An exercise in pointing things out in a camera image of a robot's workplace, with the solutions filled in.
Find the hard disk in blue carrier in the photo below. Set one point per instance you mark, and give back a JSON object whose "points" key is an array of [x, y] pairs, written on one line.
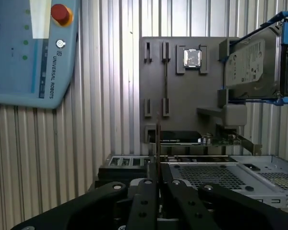
{"points": [[249, 67]]}

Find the silver CPU chip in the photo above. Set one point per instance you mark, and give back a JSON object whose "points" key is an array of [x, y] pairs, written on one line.
{"points": [[192, 58]]}

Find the graphics card with metal bracket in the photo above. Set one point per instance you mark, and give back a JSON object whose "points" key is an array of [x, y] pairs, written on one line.
{"points": [[177, 139]]}

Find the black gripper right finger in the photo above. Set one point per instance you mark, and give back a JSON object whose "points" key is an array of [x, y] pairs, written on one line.
{"points": [[182, 203]]}

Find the black open PC case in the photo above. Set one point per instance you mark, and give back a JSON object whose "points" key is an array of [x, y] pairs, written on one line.
{"points": [[264, 160]]}

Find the pale blue teach pendant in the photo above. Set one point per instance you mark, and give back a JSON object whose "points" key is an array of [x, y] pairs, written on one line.
{"points": [[14, 72]]}

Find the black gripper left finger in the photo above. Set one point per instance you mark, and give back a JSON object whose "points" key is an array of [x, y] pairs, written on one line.
{"points": [[144, 203]]}

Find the RAM stick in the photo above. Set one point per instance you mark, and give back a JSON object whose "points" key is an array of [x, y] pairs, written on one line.
{"points": [[158, 143]]}

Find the grey plastic parts rack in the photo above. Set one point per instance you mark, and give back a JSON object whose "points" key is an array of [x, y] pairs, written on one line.
{"points": [[189, 95]]}

